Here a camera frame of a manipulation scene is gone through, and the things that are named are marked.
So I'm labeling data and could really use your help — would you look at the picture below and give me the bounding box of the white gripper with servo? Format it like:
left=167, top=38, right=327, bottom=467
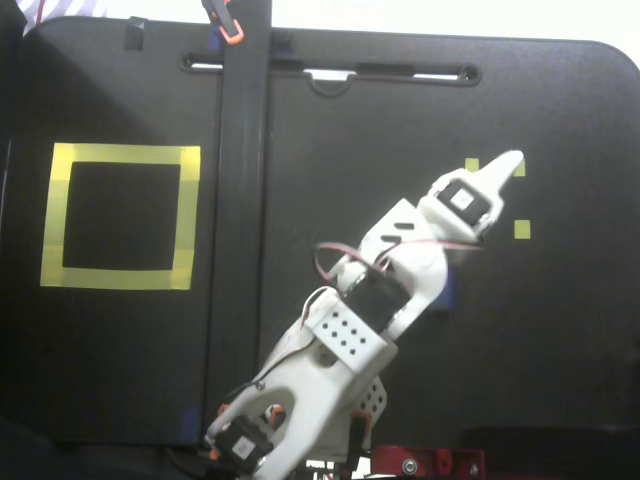
left=418, top=151, right=525, bottom=244

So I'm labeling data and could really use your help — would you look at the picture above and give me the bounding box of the blue and white charger plug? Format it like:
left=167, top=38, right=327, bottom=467
left=439, top=264, right=457, bottom=311

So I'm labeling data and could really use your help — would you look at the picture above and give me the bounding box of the long black strip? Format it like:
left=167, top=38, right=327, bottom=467
left=202, top=0, right=274, bottom=449

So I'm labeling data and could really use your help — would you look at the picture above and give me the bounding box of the orange clamp top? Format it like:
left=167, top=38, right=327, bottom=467
left=201, top=0, right=246, bottom=46

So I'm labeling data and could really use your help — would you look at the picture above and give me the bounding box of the yellow tape square outline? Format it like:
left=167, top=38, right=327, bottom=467
left=39, top=143, right=202, bottom=291

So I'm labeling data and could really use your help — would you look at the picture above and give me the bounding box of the white striped fabric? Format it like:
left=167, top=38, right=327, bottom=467
left=22, top=0, right=109, bottom=37

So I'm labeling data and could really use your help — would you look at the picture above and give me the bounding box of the red corner bracket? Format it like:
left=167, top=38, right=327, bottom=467
left=369, top=444, right=486, bottom=480

